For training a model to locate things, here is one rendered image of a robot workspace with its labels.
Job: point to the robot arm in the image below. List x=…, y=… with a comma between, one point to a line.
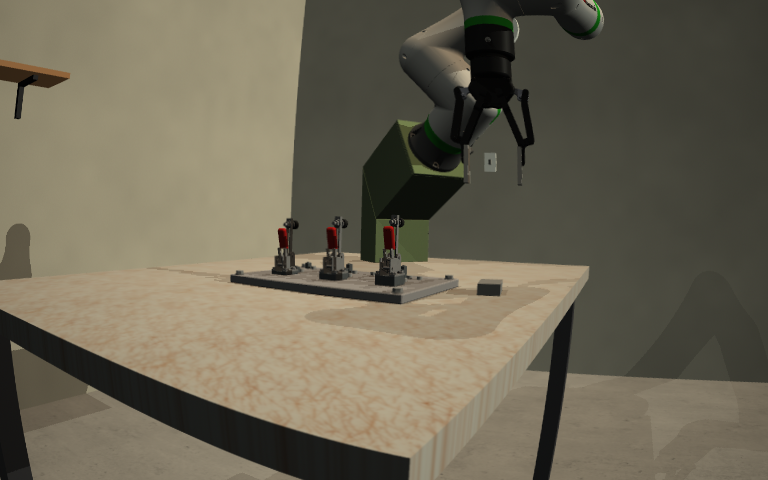
x=434, y=60

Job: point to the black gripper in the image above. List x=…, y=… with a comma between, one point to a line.
x=491, y=86

